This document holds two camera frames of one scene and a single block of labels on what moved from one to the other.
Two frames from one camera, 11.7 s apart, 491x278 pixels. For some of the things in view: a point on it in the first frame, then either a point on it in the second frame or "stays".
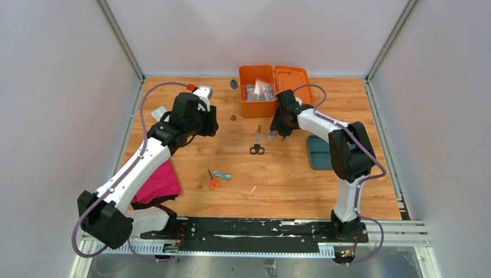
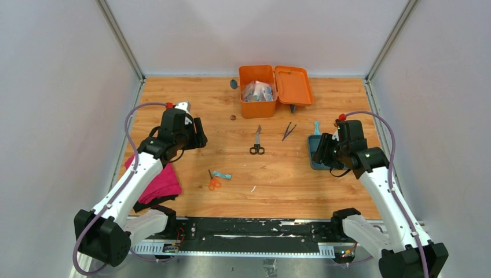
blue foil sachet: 222,175 stays
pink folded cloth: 162,182 stays
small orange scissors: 213,183 stays
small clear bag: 158,113 → 246,92
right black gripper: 276,125 → 322,154
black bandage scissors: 257,148 stays
